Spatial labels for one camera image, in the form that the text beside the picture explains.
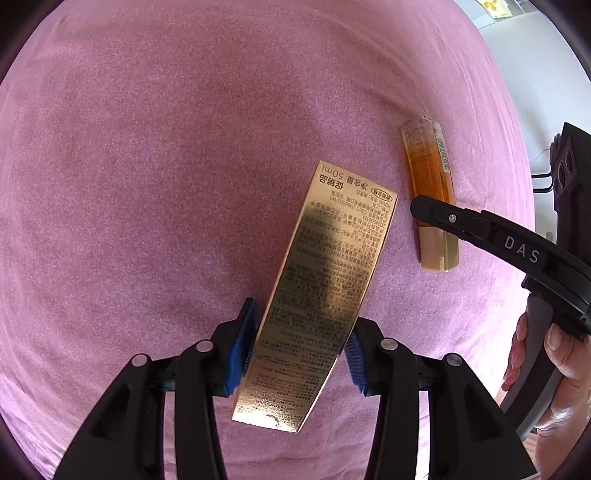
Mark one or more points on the gold printed carton box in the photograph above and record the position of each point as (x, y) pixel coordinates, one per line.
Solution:
(323, 277)

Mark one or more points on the amber cosmetic bottle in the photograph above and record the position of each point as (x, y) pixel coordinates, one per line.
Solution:
(427, 161)

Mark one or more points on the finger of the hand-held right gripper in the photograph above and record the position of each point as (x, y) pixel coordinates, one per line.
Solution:
(438, 213)

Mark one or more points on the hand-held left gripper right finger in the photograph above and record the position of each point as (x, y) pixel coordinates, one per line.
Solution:
(358, 364)

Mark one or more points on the wall poster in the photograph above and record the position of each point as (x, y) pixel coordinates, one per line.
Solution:
(496, 7)

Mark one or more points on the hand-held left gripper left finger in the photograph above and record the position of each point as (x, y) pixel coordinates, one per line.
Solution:
(240, 346)

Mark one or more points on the pink blanket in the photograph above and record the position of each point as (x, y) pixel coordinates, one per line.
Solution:
(138, 184)

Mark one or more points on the person's right hand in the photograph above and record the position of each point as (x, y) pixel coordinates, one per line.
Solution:
(572, 378)

